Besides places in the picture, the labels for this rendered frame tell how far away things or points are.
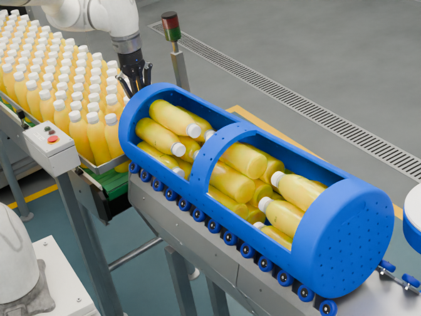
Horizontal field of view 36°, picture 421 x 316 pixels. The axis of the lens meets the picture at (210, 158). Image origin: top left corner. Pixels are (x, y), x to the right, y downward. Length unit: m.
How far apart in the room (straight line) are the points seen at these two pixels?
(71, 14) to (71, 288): 0.80
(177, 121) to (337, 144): 2.09
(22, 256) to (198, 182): 0.50
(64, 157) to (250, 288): 0.77
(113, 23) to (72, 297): 0.80
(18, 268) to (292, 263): 0.63
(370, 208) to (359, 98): 2.87
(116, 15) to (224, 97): 2.69
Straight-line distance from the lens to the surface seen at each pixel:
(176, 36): 2.56
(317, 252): 1.46
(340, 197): 1.47
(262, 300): 1.78
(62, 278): 1.71
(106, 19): 1.96
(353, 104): 4.31
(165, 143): 1.95
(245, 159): 1.70
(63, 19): 1.99
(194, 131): 1.91
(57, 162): 2.17
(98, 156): 2.31
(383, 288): 1.69
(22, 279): 1.59
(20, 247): 1.56
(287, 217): 1.57
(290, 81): 4.66
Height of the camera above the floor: 2.13
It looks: 33 degrees down
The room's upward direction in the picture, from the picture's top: 11 degrees counter-clockwise
